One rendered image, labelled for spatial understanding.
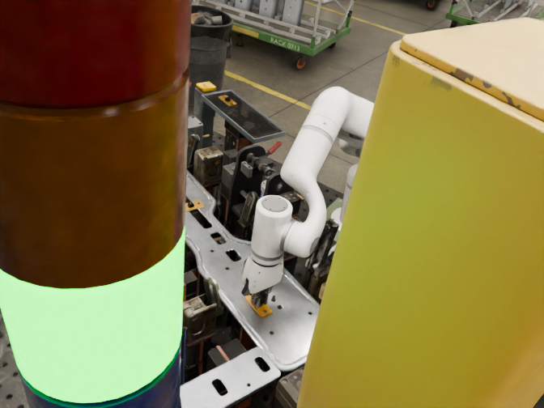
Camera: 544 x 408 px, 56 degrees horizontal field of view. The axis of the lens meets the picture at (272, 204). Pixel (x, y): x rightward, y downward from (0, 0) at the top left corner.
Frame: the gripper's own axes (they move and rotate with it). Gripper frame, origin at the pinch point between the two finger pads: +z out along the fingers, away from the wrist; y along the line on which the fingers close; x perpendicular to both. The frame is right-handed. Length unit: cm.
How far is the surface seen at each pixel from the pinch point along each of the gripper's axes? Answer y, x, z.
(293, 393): 10.9, 28.3, -2.4
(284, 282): -11.7, -3.6, 3.5
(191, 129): -21, -76, -7
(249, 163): -22.7, -40.7, -12.1
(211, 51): -147, -269, 53
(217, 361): 17.6, 8.1, 5.5
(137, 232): 58, 59, -92
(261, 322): 2.2, 5.0, 3.5
